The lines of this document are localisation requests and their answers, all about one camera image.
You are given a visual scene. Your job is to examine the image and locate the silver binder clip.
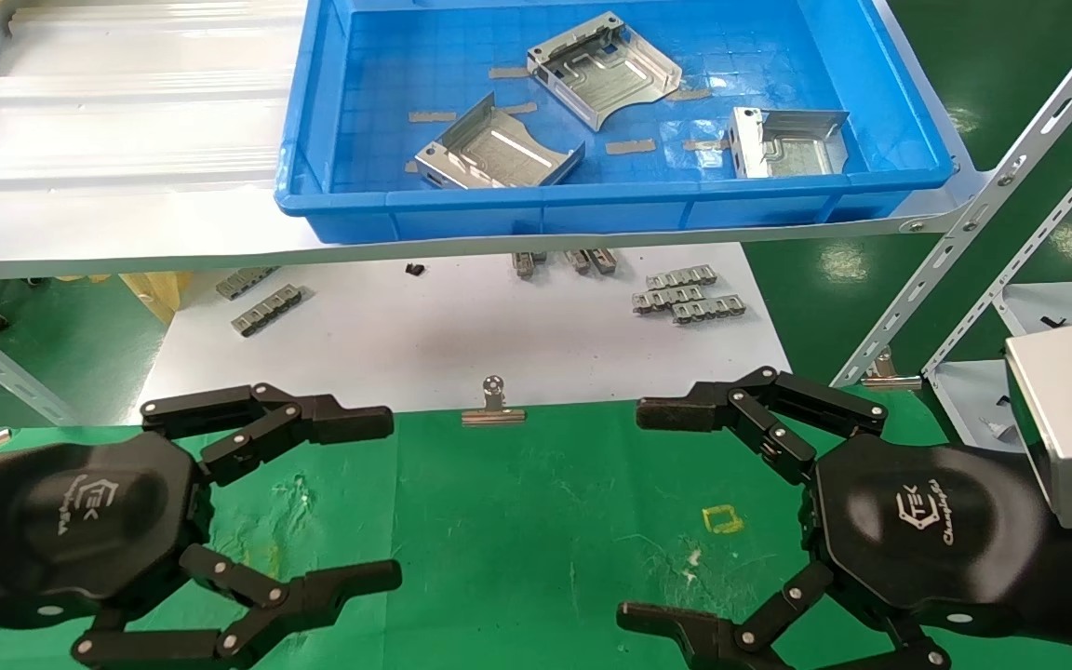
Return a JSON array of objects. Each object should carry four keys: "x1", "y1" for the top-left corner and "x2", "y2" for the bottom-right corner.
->
[
  {"x1": 462, "y1": 375, "x2": 528, "y2": 427},
  {"x1": 860, "y1": 346, "x2": 924, "y2": 390}
]

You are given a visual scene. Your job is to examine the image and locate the perforated grey rack upright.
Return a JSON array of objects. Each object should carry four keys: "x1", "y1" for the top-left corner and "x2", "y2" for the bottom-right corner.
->
[
  {"x1": 832, "y1": 0, "x2": 1072, "y2": 389},
  {"x1": 922, "y1": 121, "x2": 1072, "y2": 375}
]

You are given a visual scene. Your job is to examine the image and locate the metal bracket in tray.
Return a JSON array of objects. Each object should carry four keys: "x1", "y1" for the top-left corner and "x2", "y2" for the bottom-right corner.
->
[
  {"x1": 415, "y1": 93, "x2": 586, "y2": 191},
  {"x1": 730, "y1": 107, "x2": 851, "y2": 180}
]

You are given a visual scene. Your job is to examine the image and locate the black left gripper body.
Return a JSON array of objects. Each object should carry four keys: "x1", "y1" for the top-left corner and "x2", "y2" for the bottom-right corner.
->
[{"x1": 0, "y1": 430, "x2": 213, "y2": 629}]

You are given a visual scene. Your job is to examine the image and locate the grey metal link strip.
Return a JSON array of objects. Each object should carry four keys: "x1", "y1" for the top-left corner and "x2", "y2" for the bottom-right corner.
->
[
  {"x1": 645, "y1": 264, "x2": 718, "y2": 291},
  {"x1": 671, "y1": 295, "x2": 747, "y2": 325},
  {"x1": 631, "y1": 285, "x2": 706, "y2": 315},
  {"x1": 231, "y1": 284, "x2": 303, "y2": 337},
  {"x1": 216, "y1": 267, "x2": 278, "y2": 301}
]

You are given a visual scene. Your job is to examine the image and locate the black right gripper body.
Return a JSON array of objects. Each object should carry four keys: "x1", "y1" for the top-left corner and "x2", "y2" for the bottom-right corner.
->
[{"x1": 806, "y1": 435, "x2": 1060, "y2": 641}]

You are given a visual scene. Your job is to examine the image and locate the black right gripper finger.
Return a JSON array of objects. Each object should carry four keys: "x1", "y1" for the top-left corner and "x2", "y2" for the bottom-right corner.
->
[
  {"x1": 617, "y1": 561, "x2": 952, "y2": 670},
  {"x1": 636, "y1": 366, "x2": 890, "y2": 486}
]

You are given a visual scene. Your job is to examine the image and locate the white corrugated plastic sheet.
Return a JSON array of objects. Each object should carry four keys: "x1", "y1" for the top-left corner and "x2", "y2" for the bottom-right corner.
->
[{"x1": 0, "y1": 0, "x2": 310, "y2": 184}]

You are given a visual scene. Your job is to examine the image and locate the stamped metal bracket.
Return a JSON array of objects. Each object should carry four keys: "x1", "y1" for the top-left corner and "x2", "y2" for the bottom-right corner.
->
[{"x1": 527, "y1": 12, "x2": 684, "y2": 132}]

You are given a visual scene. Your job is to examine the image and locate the right metal bracket in tray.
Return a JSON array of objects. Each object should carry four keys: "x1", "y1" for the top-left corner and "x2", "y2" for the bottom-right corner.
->
[{"x1": 730, "y1": 107, "x2": 851, "y2": 180}]

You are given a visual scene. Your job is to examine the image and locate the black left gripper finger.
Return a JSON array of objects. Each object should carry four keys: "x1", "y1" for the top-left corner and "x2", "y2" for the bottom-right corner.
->
[
  {"x1": 141, "y1": 382, "x2": 395, "y2": 486},
  {"x1": 71, "y1": 544, "x2": 403, "y2": 669}
]

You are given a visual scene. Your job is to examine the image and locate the green cloth mat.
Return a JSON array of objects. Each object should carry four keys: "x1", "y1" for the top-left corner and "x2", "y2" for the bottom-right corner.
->
[{"x1": 0, "y1": 386, "x2": 1072, "y2": 670}]

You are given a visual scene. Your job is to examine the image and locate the yellow cardboard box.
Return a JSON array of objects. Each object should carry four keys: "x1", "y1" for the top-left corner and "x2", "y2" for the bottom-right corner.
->
[{"x1": 117, "y1": 272, "x2": 193, "y2": 325}]

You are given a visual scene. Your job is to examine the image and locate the blue plastic bin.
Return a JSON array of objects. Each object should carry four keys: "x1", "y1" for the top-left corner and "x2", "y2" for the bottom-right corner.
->
[{"x1": 275, "y1": 0, "x2": 957, "y2": 245}]

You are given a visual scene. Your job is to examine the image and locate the grey metal rack shelf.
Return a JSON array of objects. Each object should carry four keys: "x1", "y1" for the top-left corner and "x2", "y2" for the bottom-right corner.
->
[
  {"x1": 999, "y1": 279, "x2": 1072, "y2": 347},
  {"x1": 927, "y1": 358, "x2": 1041, "y2": 449}
]

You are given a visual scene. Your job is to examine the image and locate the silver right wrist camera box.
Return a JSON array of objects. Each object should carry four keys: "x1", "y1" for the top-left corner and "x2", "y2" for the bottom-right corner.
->
[{"x1": 1004, "y1": 321, "x2": 1072, "y2": 531}]

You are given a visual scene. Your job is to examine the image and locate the left metal bracket in tray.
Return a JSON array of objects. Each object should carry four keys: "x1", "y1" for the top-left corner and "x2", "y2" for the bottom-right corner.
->
[{"x1": 415, "y1": 93, "x2": 586, "y2": 191}]

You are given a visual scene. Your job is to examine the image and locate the grey metal frame beam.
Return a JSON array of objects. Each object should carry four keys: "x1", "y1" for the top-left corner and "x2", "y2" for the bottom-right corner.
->
[{"x1": 0, "y1": 354, "x2": 81, "y2": 427}]

